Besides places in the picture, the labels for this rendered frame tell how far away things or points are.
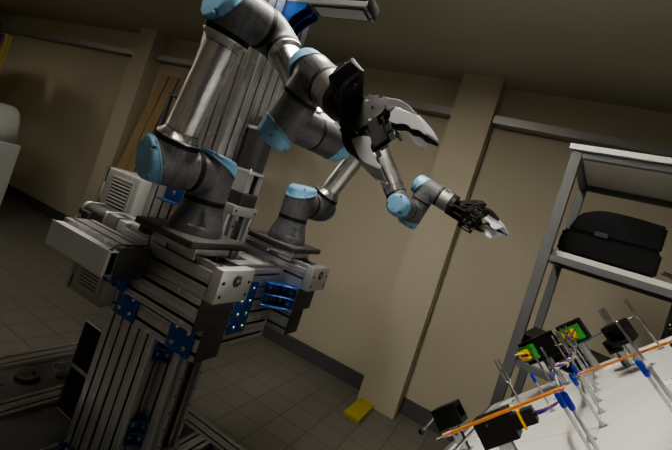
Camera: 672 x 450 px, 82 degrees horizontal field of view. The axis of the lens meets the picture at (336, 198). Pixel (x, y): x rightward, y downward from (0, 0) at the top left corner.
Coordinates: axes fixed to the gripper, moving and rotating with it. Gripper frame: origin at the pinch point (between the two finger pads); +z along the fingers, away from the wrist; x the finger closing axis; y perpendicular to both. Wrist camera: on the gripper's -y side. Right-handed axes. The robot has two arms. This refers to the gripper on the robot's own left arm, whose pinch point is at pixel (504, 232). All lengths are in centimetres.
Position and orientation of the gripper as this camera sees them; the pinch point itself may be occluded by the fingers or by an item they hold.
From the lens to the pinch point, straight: 145.2
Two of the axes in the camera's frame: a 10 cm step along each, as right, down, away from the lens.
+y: -6.2, 3.0, -7.3
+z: 7.5, 5.2, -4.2
